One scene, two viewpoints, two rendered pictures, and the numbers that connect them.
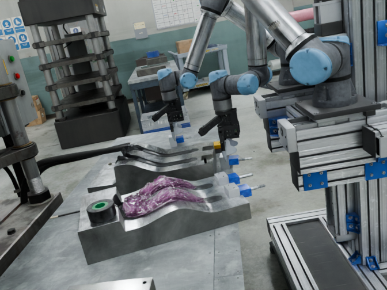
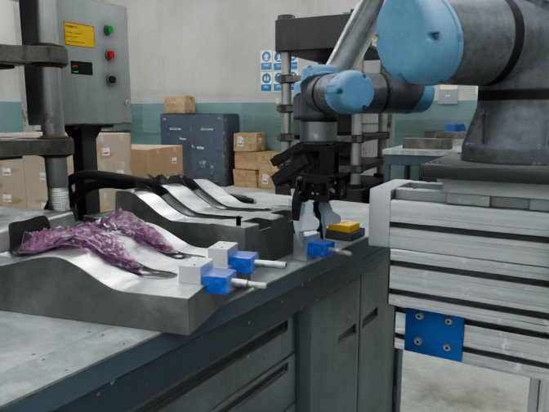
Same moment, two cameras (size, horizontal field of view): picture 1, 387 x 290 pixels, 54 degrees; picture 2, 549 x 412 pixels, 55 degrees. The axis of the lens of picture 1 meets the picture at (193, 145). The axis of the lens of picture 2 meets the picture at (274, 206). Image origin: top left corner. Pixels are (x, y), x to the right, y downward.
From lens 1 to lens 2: 77 cm
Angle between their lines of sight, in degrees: 27
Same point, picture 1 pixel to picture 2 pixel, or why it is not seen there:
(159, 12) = not seen: hidden behind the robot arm
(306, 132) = (412, 206)
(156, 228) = (17, 279)
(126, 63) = (414, 135)
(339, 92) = (510, 127)
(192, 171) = (212, 234)
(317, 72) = (416, 46)
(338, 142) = (491, 254)
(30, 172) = (50, 177)
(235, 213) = (158, 310)
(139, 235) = not seen: outside the picture
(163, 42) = not seen: hidden behind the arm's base
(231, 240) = (95, 351)
